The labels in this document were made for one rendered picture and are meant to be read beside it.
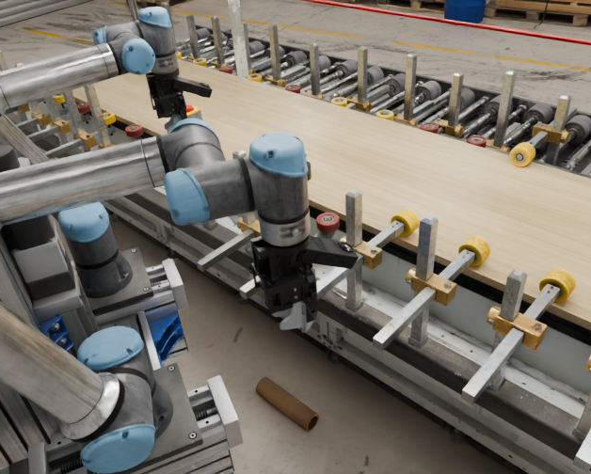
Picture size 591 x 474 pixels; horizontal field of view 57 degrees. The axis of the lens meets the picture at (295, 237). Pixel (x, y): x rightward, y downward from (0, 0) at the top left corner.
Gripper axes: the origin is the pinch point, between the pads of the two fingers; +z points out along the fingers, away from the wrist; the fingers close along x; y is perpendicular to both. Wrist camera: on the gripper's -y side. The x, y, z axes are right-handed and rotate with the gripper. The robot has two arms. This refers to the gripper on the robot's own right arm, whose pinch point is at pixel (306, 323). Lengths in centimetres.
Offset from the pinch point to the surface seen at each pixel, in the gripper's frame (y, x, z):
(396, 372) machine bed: -63, -63, 115
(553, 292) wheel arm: -77, -13, 36
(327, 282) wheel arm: -25, -45, 36
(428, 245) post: -49, -32, 22
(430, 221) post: -49, -33, 15
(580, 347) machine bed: -84, -6, 54
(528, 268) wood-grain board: -84, -29, 42
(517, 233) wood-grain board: -93, -44, 42
